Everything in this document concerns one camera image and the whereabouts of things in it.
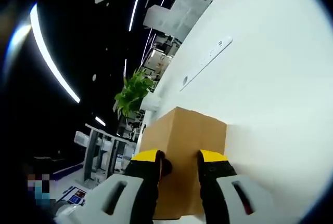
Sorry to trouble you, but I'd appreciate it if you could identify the green plant in white pot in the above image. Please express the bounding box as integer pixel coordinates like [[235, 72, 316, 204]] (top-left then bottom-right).
[[113, 68, 162, 121]]

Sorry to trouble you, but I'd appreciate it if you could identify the curved ceiling light strip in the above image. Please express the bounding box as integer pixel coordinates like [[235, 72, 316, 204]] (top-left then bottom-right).
[[29, 2, 81, 104], [128, 0, 150, 32]]

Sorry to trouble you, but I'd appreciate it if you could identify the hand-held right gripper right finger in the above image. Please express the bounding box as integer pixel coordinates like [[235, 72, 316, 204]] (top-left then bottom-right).
[[196, 149, 274, 224]]

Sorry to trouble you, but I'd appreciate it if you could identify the brown cardboard shoe box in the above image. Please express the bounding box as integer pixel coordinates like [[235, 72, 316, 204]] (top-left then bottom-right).
[[139, 106, 227, 221]]

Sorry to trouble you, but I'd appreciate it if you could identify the white desk partition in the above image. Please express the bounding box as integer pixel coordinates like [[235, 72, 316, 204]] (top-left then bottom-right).
[[144, 0, 214, 39]]

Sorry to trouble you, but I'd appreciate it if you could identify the blue printed board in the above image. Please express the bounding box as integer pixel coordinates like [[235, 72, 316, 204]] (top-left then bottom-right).
[[59, 185, 88, 206]]

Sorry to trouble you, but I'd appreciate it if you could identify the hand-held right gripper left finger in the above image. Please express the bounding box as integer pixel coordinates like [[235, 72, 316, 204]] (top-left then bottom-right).
[[53, 149, 163, 224]]

